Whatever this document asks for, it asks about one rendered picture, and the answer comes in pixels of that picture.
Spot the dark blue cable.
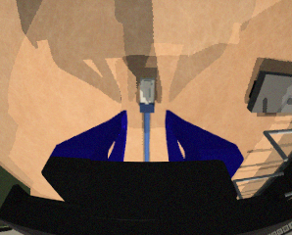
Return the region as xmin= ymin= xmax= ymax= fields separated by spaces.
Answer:
xmin=144 ymin=113 xmax=150 ymax=162

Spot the grey patch panel rack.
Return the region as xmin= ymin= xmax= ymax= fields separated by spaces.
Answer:
xmin=232 ymin=70 xmax=292 ymax=235

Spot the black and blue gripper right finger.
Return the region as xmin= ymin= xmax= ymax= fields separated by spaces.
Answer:
xmin=165 ymin=110 xmax=244 ymax=178

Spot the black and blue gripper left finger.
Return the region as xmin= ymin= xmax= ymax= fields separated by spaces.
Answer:
xmin=49 ymin=110 xmax=127 ymax=162

